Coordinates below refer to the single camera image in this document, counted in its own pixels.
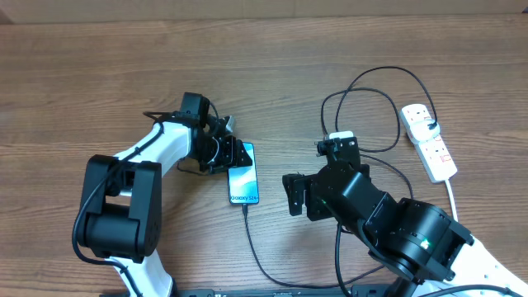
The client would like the blue Samsung Galaxy smartphone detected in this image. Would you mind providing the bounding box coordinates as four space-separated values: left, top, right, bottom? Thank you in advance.
228 143 259 205

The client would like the black USB charging cable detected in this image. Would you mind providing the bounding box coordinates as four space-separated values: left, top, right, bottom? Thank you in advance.
242 65 439 290

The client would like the white power strip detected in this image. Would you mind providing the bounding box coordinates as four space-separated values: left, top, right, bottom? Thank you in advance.
400 104 457 183

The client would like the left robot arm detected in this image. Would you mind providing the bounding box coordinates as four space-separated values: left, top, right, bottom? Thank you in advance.
71 92 253 297

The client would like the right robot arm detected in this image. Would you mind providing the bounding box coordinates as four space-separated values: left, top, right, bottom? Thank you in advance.
282 137 527 296

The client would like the white charger plug adapter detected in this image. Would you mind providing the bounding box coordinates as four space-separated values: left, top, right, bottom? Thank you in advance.
409 119 441 144

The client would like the white power strip cord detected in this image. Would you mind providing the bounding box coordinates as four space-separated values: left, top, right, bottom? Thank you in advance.
444 179 459 224

